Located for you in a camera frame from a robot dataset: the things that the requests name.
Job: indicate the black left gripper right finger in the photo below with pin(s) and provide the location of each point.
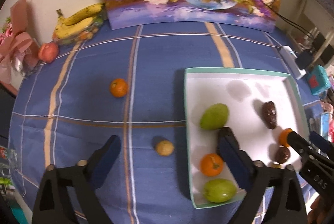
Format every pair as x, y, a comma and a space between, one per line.
287, 202

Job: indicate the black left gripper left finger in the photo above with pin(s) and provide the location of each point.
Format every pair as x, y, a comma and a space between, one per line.
53, 203

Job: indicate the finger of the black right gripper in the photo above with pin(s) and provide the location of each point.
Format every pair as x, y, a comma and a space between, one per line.
324, 145
301, 146

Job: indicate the round dark brown fruit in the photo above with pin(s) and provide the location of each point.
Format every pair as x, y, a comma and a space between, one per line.
282, 155

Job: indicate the small yellow fruit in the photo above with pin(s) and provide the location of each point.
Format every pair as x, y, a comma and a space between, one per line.
276, 165

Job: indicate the small dark brown avocado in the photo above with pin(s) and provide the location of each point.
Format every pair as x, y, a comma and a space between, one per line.
269, 115

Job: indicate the green fruit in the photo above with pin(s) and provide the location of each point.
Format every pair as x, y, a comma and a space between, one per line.
219, 190

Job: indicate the orange with stem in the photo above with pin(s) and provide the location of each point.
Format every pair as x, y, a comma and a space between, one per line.
211, 165

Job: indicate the green mango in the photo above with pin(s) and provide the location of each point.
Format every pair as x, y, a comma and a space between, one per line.
215, 117

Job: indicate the yellow-green lime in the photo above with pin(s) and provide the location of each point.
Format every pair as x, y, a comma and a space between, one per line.
164, 148

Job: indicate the small orange top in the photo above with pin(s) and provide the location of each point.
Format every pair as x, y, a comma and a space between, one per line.
118, 88

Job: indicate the person's right hand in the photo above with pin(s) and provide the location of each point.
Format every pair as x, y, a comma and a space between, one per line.
321, 212

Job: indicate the white tray with green rim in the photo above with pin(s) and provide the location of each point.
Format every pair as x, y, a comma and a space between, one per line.
244, 91

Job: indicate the teal toy box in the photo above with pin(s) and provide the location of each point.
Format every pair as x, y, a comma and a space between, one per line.
318, 80

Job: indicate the glass beer mug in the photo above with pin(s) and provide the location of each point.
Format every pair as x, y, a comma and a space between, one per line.
9, 161

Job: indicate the black power adapter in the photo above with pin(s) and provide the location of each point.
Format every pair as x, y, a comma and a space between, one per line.
304, 59

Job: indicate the white power strip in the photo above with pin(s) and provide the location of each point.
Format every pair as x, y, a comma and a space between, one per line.
290, 57

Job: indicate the blue plaid tablecloth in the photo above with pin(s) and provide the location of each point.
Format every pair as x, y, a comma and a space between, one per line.
65, 111

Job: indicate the red apple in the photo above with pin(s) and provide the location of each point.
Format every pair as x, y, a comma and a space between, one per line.
48, 52

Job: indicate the pink flower bouquet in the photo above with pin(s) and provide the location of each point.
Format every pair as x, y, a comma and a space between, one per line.
19, 51

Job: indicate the clear fruit bowl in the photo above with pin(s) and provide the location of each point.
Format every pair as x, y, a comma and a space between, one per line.
83, 33

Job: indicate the yellow banana bunch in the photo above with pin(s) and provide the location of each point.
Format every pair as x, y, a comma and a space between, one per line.
84, 18

